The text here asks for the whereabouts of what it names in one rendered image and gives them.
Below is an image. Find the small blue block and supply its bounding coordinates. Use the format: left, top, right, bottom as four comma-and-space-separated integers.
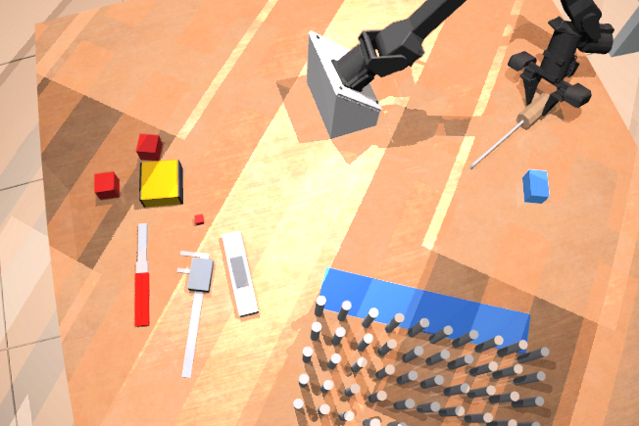
522, 169, 550, 204

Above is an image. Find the blue flat strip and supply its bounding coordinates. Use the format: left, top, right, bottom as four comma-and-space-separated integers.
319, 268, 530, 349

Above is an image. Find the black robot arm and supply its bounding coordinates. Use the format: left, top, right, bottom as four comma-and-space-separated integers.
331, 0, 614, 92

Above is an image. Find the yellow box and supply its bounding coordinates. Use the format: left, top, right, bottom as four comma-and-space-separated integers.
139, 159, 183, 208

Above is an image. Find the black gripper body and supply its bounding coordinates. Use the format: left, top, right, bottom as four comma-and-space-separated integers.
508, 46, 592, 109

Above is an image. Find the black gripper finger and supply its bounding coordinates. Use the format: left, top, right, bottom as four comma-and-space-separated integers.
542, 91, 564, 117
519, 74, 541, 106

